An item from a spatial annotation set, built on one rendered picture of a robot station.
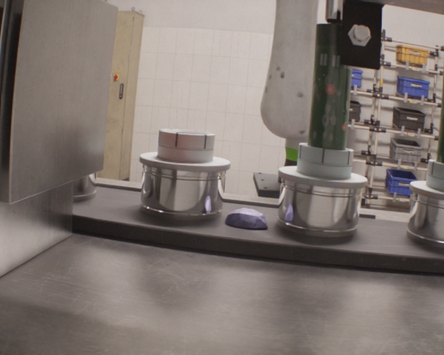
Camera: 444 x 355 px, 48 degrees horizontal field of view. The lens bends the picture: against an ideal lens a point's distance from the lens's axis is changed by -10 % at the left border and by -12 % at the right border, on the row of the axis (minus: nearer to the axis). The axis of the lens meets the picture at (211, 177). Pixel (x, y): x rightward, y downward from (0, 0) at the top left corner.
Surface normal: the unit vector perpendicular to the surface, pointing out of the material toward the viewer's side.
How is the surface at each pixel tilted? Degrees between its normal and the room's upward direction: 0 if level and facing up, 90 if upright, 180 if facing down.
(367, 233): 0
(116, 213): 0
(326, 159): 90
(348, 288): 0
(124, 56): 90
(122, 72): 90
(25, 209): 90
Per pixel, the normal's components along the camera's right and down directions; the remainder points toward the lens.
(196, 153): 0.38, 0.18
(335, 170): 0.12, 0.17
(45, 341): 0.08, -0.98
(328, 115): -0.29, 0.12
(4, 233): 0.98, 0.11
